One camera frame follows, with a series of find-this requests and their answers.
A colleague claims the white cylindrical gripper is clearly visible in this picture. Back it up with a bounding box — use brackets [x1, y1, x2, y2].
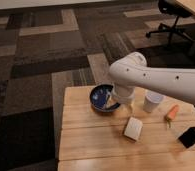
[112, 84, 134, 113]

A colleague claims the white sponge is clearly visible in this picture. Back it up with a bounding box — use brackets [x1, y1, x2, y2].
[124, 117, 143, 141]

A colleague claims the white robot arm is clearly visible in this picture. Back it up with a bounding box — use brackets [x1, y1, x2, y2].
[109, 52, 195, 105]

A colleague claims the white ceramic cup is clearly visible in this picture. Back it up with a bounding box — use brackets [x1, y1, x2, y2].
[143, 90, 164, 113]

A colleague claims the dark blue ceramic bowl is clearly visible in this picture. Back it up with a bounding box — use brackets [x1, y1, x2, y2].
[89, 84, 120, 113]

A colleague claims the orange toy carrot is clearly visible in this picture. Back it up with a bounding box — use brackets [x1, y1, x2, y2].
[164, 105, 179, 127]

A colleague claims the black office chair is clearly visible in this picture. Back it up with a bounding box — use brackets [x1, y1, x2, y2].
[145, 0, 195, 46]

